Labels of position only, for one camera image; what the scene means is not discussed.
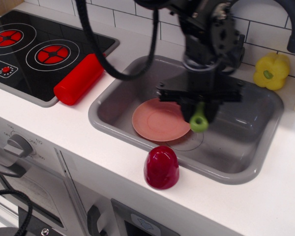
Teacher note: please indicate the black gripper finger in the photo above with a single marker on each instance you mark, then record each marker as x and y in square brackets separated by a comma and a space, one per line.
[211, 110]
[188, 108]

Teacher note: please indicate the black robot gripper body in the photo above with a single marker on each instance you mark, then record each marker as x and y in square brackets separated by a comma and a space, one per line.
[200, 83]

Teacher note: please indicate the green handled metal spatula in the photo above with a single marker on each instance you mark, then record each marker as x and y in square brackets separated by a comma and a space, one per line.
[198, 121]

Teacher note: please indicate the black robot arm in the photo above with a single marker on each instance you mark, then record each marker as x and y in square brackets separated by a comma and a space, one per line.
[211, 44]

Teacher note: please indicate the pink plastic plate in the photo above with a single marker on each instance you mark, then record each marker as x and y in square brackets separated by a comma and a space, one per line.
[159, 121]

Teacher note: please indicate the grey toy sink basin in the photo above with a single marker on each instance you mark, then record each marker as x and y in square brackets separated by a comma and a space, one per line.
[231, 151]

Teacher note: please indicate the yellow toy bell pepper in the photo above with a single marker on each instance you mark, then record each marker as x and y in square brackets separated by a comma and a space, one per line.
[271, 71]

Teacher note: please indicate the dark red plastic dome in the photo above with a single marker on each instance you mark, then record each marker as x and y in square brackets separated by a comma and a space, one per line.
[161, 169]

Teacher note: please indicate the red plastic cylinder bottle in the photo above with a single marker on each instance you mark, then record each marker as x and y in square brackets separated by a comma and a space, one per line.
[73, 86]

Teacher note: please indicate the grey dishwasher front panel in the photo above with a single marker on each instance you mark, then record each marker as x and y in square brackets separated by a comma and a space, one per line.
[133, 223]

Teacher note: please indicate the black toy stovetop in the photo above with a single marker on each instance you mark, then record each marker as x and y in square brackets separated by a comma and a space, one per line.
[36, 54]

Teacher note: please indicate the grey oven knob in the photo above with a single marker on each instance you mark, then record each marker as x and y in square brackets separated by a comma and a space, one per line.
[18, 146]

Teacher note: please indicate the toy oven door window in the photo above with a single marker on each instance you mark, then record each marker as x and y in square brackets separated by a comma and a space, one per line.
[41, 199]

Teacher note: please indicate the dark cabinet door handle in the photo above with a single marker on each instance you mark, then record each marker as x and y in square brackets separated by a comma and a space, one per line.
[93, 216]

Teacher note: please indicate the grey oven door handle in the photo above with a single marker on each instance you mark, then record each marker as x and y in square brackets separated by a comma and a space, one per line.
[12, 166]

